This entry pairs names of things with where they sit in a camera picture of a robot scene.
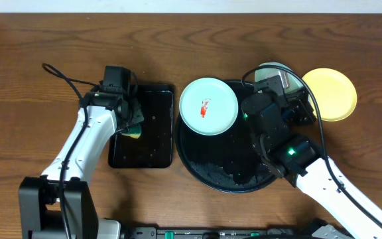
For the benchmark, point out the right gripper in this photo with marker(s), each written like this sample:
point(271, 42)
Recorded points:
point(296, 104)

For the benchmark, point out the light blue plate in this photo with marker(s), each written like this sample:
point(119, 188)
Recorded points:
point(208, 106)
point(290, 83)

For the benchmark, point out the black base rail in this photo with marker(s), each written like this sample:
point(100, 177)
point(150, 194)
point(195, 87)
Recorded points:
point(192, 233)

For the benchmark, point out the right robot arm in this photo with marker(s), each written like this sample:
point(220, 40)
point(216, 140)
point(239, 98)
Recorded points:
point(303, 163)

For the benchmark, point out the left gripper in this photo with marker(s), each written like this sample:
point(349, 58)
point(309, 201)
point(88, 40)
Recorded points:
point(134, 117)

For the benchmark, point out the black round tray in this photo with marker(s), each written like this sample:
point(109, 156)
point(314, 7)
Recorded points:
point(226, 162)

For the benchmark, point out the green scouring sponge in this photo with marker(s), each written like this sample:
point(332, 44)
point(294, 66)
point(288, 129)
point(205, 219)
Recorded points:
point(134, 131)

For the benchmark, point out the black rectangular water tray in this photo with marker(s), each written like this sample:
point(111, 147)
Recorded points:
point(154, 147)

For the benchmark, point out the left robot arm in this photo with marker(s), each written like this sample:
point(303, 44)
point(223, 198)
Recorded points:
point(58, 204)

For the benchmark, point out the yellow plate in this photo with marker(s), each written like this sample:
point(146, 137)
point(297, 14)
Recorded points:
point(335, 94)

